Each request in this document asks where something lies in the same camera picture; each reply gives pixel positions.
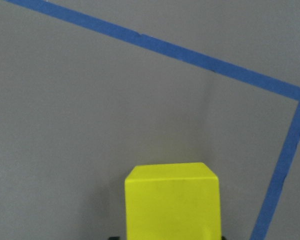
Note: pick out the yellow cube block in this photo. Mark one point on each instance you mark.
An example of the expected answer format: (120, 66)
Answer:
(178, 201)

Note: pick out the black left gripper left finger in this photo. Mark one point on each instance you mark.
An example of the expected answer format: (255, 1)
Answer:
(114, 238)

